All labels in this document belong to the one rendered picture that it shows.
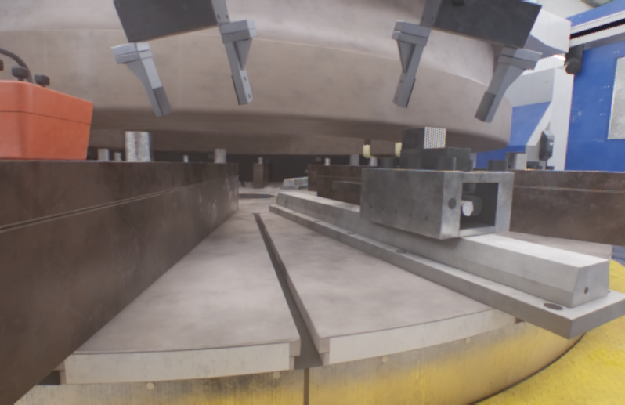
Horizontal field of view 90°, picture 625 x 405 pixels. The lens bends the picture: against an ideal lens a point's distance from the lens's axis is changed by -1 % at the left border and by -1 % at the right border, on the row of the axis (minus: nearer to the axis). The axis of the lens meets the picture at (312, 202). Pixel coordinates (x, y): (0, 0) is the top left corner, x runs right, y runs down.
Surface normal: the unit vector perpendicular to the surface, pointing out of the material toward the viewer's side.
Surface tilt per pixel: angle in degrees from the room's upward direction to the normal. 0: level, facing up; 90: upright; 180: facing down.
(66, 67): 90
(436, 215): 90
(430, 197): 90
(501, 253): 72
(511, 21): 114
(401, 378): 90
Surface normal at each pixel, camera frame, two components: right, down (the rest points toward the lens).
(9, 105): 0.07, 0.24
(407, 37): 0.07, 0.51
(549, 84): -0.90, 0.04
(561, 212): -0.66, 0.07
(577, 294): 0.44, 0.11
